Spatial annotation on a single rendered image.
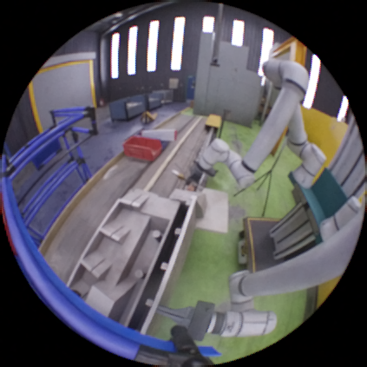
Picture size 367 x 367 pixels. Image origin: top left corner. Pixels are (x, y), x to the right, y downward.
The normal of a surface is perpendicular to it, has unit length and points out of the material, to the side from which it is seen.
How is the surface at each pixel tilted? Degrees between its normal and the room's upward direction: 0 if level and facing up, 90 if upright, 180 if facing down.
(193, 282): 0
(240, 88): 90
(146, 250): 10
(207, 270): 0
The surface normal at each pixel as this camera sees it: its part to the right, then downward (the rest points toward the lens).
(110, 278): -0.09, -0.73
